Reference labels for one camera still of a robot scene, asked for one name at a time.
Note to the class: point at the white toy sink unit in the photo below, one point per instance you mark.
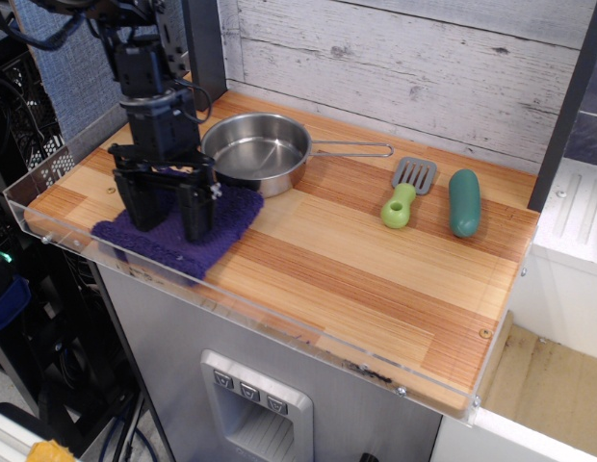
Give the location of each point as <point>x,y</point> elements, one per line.
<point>539,401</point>

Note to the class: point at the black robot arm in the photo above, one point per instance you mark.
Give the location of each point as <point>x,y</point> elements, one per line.
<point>141,52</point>

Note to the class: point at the dark grey right post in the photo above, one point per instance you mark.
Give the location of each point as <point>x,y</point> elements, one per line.
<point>571,105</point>

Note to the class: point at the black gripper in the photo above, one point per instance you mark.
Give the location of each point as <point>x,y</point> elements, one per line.
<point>164,157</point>

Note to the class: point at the purple terry cloth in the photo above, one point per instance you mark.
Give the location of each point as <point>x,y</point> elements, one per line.
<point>166,244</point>

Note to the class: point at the dark green toy cucumber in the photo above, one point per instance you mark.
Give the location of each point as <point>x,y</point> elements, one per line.
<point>465,203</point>

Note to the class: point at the dark grey left post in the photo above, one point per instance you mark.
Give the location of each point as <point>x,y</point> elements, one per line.
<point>203,34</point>

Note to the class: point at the blue fabric panel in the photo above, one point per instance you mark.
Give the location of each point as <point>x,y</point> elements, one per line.
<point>77,77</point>

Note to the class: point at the dark grey post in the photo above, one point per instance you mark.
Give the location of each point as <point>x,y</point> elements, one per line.
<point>203,34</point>
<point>571,105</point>

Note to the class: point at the stainless steel pot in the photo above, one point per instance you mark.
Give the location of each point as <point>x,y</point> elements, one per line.
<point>268,153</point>

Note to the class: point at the green handled grey spatula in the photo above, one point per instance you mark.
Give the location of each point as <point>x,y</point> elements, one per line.
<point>412,177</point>

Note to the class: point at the black plastic crate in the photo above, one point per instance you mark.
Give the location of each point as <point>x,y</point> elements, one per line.
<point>29,128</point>

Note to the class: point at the clear acrylic table guard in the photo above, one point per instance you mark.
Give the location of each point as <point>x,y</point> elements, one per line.
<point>379,327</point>

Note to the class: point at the silver toy fridge cabinet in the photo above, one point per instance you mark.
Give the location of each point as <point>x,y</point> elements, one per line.
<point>223,388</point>

